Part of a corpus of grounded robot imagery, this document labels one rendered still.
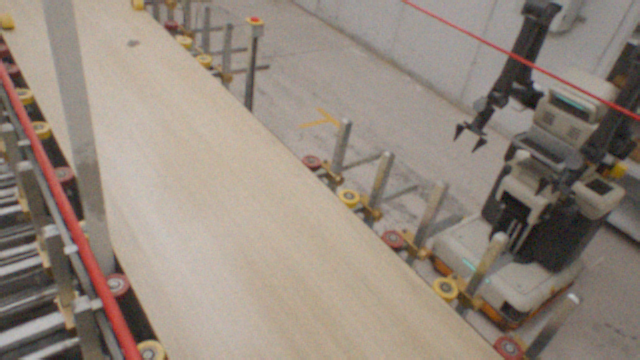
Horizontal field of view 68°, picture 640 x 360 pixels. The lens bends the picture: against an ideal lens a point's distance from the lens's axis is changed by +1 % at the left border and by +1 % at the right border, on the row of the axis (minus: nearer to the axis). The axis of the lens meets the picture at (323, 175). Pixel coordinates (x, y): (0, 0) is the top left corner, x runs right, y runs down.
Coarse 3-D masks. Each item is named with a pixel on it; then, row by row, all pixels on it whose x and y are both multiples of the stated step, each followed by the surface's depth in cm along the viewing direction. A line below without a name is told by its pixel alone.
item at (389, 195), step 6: (402, 186) 203; (408, 186) 204; (414, 186) 205; (384, 192) 197; (390, 192) 198; (396, 192) 199; (402, 192) 201; (384, 198) 195; (390, 198) 198; (360, 204) 189; (354, 210) 186; (360, 210) 188
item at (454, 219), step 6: (450, 216) 190; (456, 216) 191; (462, 216) 191; (438, 222) 186; (444, 222) 186; (450, 222) 187; (456, 222) 190; (438, 228) 183; (444, 228) 186; (432, 234) 182; (402, 246) 172; (396, 252) 170
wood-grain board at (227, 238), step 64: (0, 0) 268; (128, 0) 300; (128, 64) 234; (192, 64) 245; (64, 128) 185; (128, 128) 192; (192, 128) 199; (256, 128) 207; (128, 192) 162; (192, 192) 168; (256, 192) 173; (320, 192) 179; (128, 256) 141; (192, 256) 145; (256, 256) 149; (320, 256) 153; (384, 256) 158; (192, 320) 127; (256, 320) 131; (320, 320) 134; (384, 320) 138; (448, 320) 141
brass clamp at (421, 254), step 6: (402, 234) 175; (408, 234) 176; (414, 234) 176; (408, 240) 173; (408, 246) 173; (414, 246) 171; (426, 246) 172; (408, 252) 174; (414, 252) 171; (420, 252) 170; (426, 252) 170; (414, 258) 172; (420, 258) 170
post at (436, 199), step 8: (440, 184) 154; (448, 184) 155; (432, 192) 158; (440, 192) 155; (432, 200) 158; (440, 200) 157; (432, 208) 159; (440, 208) 161; (424, 216) 163; (432, 216) 161; (424, 224) 164; (432, 224) 165; (416, 232) 169; (424, 232) 166; (416, 240) 170; (424, 240) 169; (408, 256) 176; (408, 264) 177; (416, 264) 178
